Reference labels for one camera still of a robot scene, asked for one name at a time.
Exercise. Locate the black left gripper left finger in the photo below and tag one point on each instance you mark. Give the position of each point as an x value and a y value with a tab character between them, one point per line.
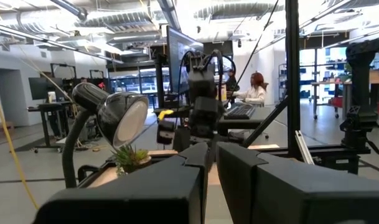
139	193

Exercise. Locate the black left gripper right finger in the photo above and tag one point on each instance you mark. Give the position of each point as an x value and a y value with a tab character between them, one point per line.
285	196

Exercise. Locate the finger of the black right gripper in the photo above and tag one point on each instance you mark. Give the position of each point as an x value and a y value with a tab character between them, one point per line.
231	136
181	139

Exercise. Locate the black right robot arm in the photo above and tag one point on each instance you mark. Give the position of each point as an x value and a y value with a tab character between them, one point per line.
201	81

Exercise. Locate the black keyboard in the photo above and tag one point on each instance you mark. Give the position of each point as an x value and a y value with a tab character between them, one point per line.
240	112

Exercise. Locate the yellow tag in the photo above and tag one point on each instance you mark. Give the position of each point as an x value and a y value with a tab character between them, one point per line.
165	113

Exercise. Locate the small potted succulent plant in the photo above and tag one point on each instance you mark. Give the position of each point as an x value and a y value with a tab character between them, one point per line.
130	157

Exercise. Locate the person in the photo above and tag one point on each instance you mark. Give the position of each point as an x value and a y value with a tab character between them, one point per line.
231	82
254	93

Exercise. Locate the silver aluminium profile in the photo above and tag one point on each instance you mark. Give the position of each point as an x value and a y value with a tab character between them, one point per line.
304	147

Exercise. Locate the large computer monitor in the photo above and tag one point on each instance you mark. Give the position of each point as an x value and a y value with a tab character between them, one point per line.
176	56

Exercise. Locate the black gooseneck desk lamp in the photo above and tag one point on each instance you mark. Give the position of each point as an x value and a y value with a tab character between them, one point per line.
114	115

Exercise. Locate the black standing desk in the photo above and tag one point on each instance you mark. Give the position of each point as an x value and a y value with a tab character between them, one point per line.
49	107

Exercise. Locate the small dark monitor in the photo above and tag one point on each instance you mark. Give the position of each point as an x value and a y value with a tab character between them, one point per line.
41	88

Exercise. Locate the wooden workbench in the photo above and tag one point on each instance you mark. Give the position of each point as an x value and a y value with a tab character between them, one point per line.
376	79

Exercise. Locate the black table frame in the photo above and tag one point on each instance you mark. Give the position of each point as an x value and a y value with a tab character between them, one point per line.
292	77

